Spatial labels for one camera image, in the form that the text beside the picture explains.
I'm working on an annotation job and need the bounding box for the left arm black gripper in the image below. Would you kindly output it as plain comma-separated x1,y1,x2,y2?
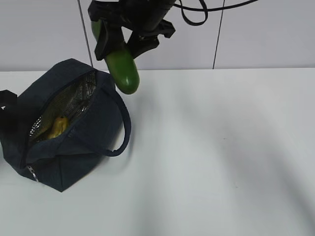
0,89,18,146

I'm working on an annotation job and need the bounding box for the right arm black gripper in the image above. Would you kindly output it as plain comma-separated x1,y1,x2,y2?
88,0,175,60

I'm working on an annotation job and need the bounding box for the green cucumber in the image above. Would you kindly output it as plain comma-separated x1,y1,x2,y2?
91,21,140,94

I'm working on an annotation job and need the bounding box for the yellow pear-shaped gourd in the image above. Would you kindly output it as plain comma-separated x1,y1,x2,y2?
47,116,69,139

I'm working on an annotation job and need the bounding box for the dark blue lunch bag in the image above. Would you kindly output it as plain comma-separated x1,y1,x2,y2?
2,59,131,192

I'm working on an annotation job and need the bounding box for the metal zipper pull ring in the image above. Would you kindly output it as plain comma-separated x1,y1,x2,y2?
27,166,39,182

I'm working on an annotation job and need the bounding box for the black cable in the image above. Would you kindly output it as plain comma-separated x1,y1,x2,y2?
173,0,259,26

